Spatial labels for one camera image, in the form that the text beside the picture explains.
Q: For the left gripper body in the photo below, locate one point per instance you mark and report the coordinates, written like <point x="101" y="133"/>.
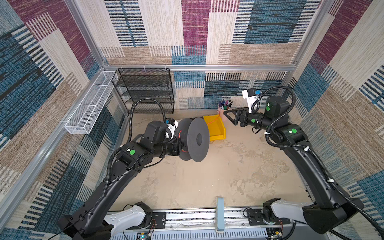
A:
<point x="172" y="148"/>

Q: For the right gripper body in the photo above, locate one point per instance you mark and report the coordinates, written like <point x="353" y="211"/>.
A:
<point x="254" y="119"/>

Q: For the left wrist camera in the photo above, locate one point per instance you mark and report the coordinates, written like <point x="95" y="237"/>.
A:
<point x="171" y="129"/>

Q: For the light blue clamp handle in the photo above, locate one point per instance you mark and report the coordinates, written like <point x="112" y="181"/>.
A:
<point x="220" y="215"/>

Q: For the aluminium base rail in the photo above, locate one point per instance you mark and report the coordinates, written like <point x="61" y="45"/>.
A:
<point x="241" y="223"/>

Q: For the grey cable spool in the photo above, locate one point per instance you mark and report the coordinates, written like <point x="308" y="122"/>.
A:
<point x="195" y="139"/>

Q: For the white wire mesh basket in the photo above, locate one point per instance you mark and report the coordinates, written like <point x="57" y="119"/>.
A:
<point x="87" y="112"/>

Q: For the pink pen cup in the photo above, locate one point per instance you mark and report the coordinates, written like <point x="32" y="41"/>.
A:
<point x="224" y="105"/>

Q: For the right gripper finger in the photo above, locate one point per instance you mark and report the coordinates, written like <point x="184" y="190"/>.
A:
<point x="233" y="117"/>
<point x="232" y="111"/>

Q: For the black mesh shelf rack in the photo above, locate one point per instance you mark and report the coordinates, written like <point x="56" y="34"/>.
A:
<point x="134" y="84"/>

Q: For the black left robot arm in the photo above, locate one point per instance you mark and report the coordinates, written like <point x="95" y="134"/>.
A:
<point x="92" y="220"/>

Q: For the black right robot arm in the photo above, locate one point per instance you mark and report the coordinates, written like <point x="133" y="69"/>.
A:
<point x="331" y="206"/>

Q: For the yellow plastic bin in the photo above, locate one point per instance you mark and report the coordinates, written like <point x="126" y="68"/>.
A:
<point x="216" y="127"/>

